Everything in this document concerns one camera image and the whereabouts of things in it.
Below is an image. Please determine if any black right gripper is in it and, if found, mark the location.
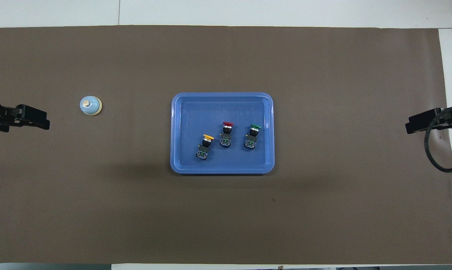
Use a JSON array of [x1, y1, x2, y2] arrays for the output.
[[405, 96, 452, 135]]

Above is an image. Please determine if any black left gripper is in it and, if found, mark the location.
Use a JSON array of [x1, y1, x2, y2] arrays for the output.
[[0, 92, 50, 132]]

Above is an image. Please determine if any green push button switch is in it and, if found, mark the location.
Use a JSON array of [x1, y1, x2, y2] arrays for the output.
[[244, 124, 261, 150]]

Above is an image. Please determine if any yellow push button switch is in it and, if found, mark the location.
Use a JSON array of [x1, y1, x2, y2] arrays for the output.
[[196, 134, 215, 161]]

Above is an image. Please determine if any red push button switch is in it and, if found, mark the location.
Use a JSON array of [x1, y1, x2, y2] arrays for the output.
[[219, 121, 235, 148]]

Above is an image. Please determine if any light blue call bell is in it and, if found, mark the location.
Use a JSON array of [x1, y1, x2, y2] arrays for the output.
[[80, 96, 102, 116]]

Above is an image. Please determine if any blue plastic tray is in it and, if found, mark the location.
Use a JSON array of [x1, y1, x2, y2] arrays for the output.
[[170, 92, 275, 175]]

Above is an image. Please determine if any brown table mat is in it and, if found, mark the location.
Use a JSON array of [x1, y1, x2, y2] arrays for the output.
[[0, 25, 452, 265]]

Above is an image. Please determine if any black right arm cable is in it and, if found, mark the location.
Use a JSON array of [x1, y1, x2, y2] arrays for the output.
[[424, 105, 452, 174]]

